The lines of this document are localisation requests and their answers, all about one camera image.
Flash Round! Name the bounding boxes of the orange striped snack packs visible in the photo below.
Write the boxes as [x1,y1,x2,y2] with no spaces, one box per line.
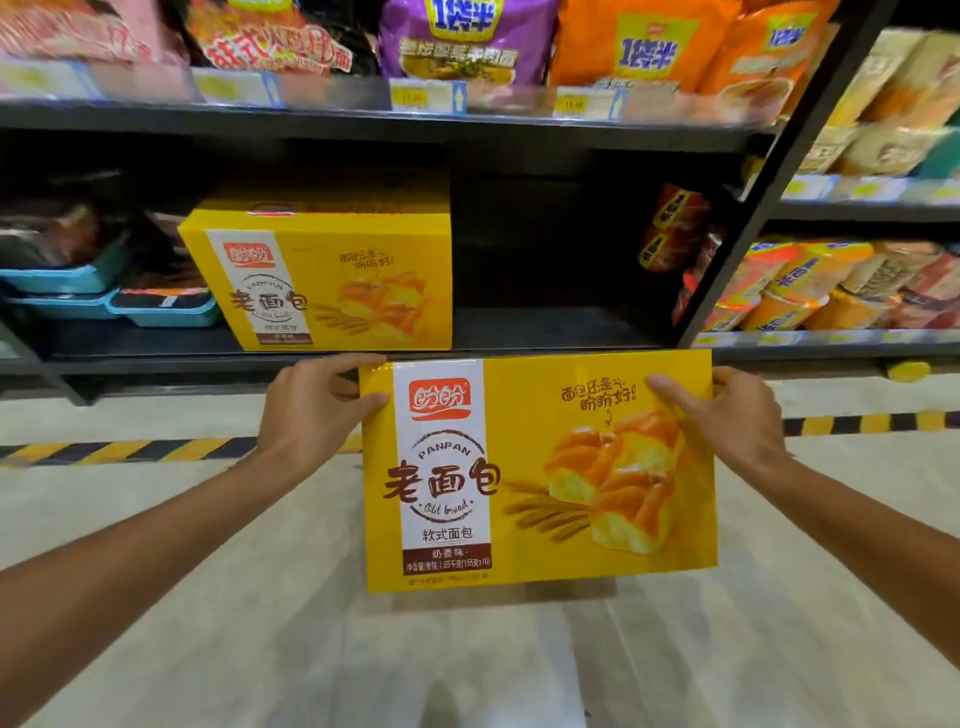
[705,240,960,332]

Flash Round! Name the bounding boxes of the person's left forearm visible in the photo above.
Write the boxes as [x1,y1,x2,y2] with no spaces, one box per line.
[0,447,309,728]

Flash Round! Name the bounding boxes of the black metal shelf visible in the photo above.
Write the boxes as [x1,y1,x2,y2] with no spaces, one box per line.
[0,0,960,407]

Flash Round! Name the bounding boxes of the red orange snack packets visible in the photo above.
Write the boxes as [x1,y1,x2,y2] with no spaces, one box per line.
[637,183,719,324]

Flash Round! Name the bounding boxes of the person's right hand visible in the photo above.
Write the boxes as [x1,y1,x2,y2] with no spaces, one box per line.
[648,364,789,489]

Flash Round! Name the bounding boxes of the person's right forearm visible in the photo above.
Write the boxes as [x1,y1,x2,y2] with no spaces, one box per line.
[750,450,960,669]

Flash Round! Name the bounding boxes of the person's left hand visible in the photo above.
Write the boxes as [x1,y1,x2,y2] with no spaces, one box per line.
[255,352,389,482]

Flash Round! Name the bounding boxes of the yellow bread box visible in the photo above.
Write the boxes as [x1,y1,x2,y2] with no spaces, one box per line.
[360,349,719,594]
[177,187,455,354]

